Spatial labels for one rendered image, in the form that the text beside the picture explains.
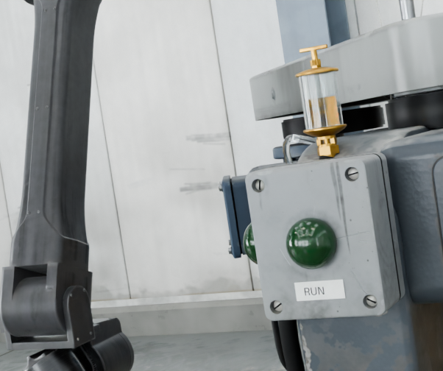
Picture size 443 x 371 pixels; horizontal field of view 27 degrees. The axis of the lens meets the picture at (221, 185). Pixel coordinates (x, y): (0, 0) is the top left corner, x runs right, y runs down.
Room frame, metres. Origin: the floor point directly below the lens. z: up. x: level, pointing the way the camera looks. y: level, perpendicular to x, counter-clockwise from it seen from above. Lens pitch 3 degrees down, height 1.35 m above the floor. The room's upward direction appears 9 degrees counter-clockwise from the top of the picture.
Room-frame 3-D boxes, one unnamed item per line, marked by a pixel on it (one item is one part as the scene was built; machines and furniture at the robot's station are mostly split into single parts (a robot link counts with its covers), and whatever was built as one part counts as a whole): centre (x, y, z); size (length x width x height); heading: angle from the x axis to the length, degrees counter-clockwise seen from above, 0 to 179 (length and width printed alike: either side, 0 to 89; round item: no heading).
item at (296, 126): (1.08, -0.14, 1.35); 0.12 x 0.12 x 0.04
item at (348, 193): (0.55, -0.06, 1.29); 0.08 x 0.05 x 0.09; 64
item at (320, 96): (0.61, -0.07, 1.37); 0.03 x 0.02 x 0.03; 64
